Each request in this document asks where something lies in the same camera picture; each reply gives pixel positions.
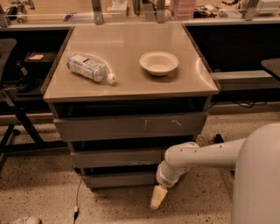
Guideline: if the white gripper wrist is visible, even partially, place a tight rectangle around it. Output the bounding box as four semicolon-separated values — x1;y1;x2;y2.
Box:
150;161;183;210

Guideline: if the grey bottom drawer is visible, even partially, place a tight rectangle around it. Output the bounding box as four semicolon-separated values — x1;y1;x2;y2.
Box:
83;172;155;188

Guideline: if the grey drawer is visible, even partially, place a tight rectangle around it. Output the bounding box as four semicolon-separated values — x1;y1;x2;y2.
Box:
71;147;167;168
54;112;207;142
83;172;155;188

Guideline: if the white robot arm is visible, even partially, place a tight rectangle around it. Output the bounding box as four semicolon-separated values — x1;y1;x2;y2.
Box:
150;122;280;224

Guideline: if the grey middle drawer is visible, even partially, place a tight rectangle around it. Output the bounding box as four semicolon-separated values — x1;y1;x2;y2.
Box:
71;147;167;168

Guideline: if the grey drawer cabinet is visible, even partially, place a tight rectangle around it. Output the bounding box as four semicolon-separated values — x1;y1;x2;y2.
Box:
44;23;219;178

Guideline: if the grey top drawer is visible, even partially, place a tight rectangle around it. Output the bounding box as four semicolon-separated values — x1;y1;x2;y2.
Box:
54;112;207;142

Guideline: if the black metal floor bar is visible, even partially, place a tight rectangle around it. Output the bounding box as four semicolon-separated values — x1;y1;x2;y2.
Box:
214;134;224;144

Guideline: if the white paper bowl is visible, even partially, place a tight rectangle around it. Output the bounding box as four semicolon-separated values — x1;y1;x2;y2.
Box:
139;52;179;76

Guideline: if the white shoe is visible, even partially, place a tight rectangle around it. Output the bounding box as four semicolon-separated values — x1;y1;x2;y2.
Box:
9;216;41;224

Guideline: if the plastic water bottle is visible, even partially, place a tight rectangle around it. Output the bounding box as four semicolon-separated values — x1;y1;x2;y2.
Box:
66;53;116;85

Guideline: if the dark table top right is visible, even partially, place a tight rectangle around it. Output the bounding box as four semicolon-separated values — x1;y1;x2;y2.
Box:
261;58;280;81

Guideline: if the black box on shelf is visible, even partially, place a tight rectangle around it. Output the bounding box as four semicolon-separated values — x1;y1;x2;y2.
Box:
24;52;57;71

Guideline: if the pink storage box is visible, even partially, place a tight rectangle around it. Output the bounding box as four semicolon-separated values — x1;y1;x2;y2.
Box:
170;0;196;20

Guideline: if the black cable on floor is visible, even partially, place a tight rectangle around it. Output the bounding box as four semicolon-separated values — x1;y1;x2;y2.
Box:
72;176;84;222

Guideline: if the black table frame left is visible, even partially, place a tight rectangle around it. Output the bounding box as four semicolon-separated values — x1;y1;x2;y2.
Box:
0;38;67;164

